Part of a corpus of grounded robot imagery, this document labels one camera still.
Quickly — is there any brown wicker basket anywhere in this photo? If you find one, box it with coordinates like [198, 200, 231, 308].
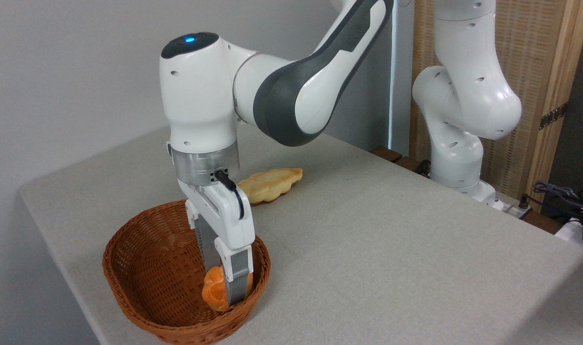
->
[103, 199, 272, 345]

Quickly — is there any dark metal screen hinge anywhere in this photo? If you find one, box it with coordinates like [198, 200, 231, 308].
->
[539, 102, 569, 130]

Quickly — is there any white vertical wall strip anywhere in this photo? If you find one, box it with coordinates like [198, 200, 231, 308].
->
[387, 0, 416, 155]

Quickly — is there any white robot base connector box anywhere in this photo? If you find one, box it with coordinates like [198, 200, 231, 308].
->
[492, 193, 533, 220]

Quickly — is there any wooden rattan folding screen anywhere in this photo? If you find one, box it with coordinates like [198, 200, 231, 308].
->
[409, 0, 583, 212]

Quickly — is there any long braided bread loaf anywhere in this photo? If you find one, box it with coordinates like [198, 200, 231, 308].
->
[237, 168, 303, 205]

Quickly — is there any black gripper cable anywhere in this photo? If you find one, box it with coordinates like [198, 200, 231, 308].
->
[214, 170, 246, 220]

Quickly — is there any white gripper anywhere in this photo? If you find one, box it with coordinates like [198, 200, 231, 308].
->
[177, 179, 256, 306]

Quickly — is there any round orange bread roll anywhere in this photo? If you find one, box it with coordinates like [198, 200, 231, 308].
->
[201, 265, 254, 312]

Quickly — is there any dark blue cable bundle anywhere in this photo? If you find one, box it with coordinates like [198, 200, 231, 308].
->
[533, 181, 583, 226]

